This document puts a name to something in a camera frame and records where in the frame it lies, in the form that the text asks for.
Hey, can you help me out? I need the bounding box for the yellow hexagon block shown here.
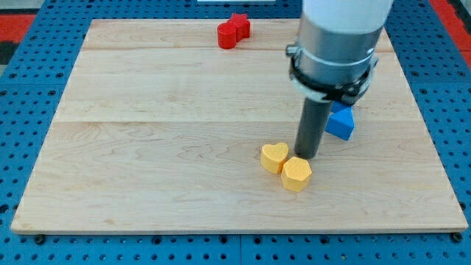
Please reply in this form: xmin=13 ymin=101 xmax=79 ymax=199
xmin=280 ymin=157 xmax=312 ymax=192

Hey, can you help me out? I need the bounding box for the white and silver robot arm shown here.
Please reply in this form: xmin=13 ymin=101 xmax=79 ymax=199
xmin=286 ymin=0 xmax=393 ymax=105

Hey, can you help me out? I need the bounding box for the blue triangular block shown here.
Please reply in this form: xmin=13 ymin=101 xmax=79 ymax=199
xmin=325 ymin=102 xmax=355 ymax=141

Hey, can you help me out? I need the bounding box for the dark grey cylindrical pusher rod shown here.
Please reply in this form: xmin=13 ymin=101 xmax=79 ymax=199
xmin=294 ymin=98 xmax=333 ymax=160

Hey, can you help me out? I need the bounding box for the red cylinder block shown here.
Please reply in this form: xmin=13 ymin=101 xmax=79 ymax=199
xmin=217 ymin=22 xmax=237 ymax=49

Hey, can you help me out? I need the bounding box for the yellow heart block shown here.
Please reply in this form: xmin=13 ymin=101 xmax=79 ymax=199
xmin=260 ymin=142 xmax=289 ymax=174

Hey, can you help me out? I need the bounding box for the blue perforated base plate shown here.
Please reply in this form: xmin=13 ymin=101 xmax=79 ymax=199
xmin=1 ymin=0 xmax=470 ymax=264

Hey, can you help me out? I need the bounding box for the red star block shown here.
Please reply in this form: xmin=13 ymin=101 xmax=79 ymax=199
xmin=229 ymin=13 xmax=251 ymax=41

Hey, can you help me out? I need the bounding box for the light wooden board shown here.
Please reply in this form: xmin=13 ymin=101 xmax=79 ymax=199
xmin=11 ymin=19 xmax=468 ymax=235

